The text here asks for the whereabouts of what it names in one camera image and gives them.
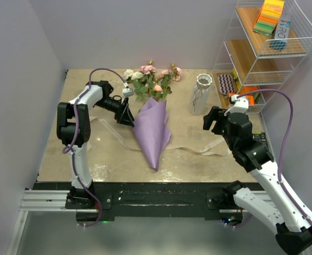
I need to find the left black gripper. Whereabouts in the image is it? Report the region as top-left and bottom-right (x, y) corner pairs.
(95, 97), (135, 127)

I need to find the purple wrapping paper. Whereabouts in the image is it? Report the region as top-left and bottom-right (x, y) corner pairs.
(133, 98), (171, 171)

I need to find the beige printed ribbon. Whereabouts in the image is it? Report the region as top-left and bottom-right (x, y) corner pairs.
(90, 116), (231, 157)

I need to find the artificial flower bunch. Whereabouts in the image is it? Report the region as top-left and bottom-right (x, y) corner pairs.
(123, 61), (183, 102)

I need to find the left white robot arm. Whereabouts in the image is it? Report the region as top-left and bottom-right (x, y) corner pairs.
(56, 81), (134, 208)

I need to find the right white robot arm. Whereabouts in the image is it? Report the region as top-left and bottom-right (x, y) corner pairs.
(203, 106), (312, 254)

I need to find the white ribbed vase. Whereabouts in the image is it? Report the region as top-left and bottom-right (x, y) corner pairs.
(190, 73), (213, 115)

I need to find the purple wavy sponge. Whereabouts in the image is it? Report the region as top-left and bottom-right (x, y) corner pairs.
(218, 74), (236, 96)

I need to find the orange packet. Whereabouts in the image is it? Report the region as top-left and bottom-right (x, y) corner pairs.
(227, 93), (254, 113)

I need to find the black green box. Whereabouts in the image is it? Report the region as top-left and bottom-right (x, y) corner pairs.
(253, 132), (272, 152)

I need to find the orange green sponge pack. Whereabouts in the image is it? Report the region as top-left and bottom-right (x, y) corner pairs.
(240, 86), (261, 105)

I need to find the white blue box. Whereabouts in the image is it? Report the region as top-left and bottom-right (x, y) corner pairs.
(269, 13), (292, 51)

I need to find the colourful sponge pack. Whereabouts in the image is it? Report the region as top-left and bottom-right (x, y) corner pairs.
(253, 0), (285, 36)

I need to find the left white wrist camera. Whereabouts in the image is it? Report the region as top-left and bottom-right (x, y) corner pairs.
(122, 82), (134, 98)

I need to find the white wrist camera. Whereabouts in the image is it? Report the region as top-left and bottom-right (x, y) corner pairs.
(224, 95), (249, 116)
(122, 82), (134, 98)

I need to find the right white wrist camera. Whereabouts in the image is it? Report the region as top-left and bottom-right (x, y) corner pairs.
(224, 95), (249, 116)

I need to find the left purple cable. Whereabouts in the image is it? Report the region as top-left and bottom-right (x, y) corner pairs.
(62, 68), (129, 228)

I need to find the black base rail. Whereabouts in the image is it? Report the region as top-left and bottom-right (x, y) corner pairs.
(23, 182), (279, 224)

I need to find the white wire shelf rack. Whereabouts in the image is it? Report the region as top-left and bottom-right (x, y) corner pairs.
(213, 1), (312, 108)

